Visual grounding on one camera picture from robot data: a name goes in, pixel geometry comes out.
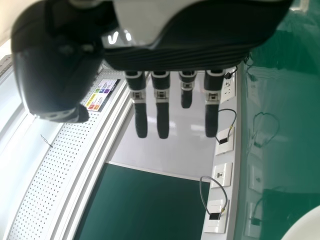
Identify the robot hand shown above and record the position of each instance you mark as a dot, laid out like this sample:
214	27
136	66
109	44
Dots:
57	62

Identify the plate with brown leaf pattern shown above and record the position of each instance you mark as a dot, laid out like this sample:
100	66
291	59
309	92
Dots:
310	230

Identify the colourful label sticker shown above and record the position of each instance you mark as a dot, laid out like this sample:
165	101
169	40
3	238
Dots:
102	93

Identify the black plug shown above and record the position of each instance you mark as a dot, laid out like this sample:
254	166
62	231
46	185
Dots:
227	75

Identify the white socket strip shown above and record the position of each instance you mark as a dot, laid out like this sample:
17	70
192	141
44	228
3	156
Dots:
236	150

